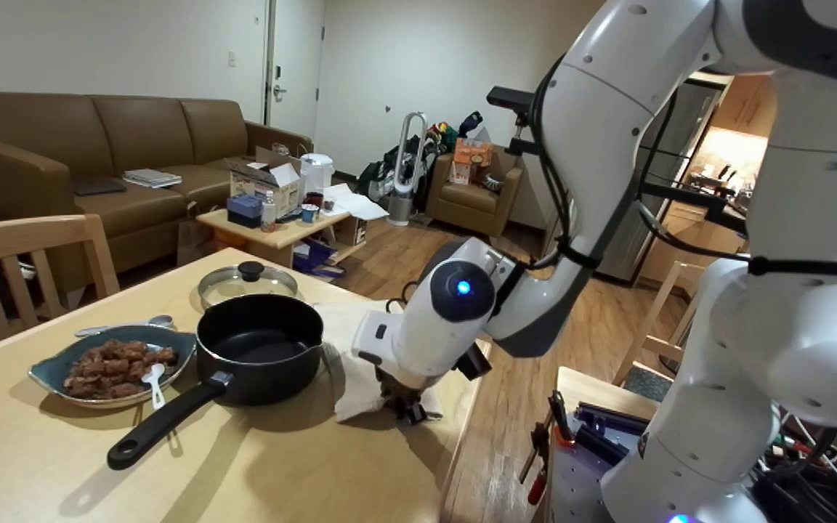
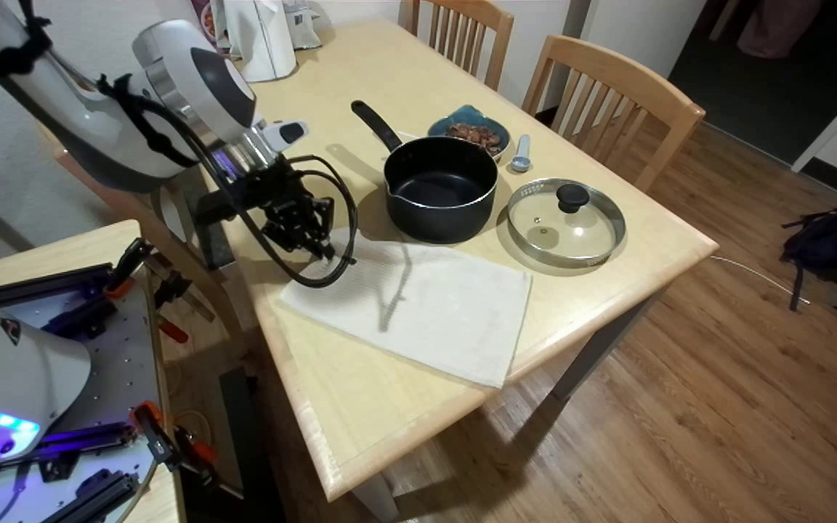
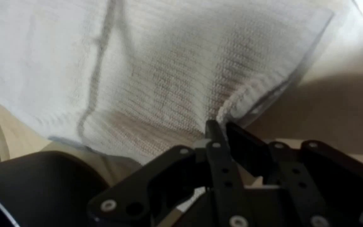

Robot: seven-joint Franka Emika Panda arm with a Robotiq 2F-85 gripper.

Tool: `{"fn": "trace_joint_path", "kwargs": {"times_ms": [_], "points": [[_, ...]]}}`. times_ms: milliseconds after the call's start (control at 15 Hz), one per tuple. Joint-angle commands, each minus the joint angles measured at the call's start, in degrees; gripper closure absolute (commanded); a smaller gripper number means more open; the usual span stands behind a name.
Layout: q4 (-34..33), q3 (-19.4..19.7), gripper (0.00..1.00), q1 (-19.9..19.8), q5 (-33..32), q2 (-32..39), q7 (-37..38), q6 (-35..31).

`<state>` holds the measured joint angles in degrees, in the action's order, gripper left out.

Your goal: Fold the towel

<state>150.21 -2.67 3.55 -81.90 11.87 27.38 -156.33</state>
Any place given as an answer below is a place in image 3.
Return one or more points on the white cloth towel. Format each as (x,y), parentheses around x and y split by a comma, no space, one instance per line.
(169,63)

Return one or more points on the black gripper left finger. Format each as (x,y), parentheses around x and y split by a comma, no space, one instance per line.
(224,184)

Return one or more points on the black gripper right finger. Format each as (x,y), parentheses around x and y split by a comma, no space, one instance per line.
(299,180)

